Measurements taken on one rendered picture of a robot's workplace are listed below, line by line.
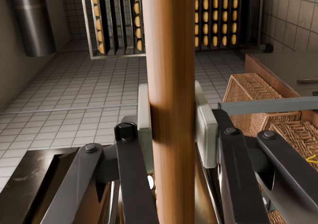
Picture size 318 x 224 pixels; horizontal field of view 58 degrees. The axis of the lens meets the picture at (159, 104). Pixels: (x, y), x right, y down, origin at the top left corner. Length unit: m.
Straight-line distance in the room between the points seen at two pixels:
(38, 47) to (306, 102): 2.69
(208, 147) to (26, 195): 1.68
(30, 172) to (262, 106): 1.42
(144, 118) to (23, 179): 1.79
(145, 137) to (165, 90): 0.03
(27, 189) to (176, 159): 1.68
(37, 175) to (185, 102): 1.78
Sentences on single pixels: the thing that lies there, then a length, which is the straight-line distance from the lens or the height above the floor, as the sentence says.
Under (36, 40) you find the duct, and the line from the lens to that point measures 3.29.
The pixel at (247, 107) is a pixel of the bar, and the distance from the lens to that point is 1.16.
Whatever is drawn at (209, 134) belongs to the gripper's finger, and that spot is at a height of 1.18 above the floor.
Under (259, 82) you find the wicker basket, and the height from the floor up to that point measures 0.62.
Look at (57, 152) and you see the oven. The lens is 2.09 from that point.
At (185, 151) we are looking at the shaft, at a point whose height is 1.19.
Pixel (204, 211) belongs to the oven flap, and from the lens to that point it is 1.51.
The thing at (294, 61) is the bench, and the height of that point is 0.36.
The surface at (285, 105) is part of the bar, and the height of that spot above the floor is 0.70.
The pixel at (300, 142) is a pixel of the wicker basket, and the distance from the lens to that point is 1.17.
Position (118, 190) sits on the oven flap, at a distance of 1.44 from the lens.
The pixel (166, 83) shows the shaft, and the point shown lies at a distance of 0.17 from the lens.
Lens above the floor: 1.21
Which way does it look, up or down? 1 degrees down
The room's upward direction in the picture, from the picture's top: 94 degrees counter-clockwise
